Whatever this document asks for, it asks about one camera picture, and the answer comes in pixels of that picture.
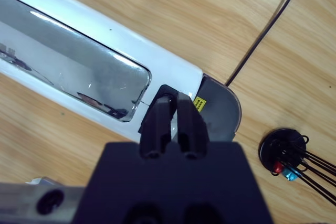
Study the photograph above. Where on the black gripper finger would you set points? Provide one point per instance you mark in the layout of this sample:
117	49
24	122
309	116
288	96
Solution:
191	132
156	129

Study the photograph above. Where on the silver coffee machine lever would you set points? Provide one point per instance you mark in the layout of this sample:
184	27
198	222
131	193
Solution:
65	58

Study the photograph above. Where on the white coffee machine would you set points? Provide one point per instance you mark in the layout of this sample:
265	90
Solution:
131	48

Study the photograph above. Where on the red coffee capsule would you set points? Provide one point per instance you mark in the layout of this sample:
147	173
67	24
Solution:
277	167

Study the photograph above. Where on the blue coffee capsule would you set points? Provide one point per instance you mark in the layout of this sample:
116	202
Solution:
290	174

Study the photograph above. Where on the yellow warning sticker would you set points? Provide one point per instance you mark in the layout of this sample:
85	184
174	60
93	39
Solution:
199	104

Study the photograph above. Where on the black capsule holder with rods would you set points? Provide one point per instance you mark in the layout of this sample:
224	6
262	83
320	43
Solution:
267	150

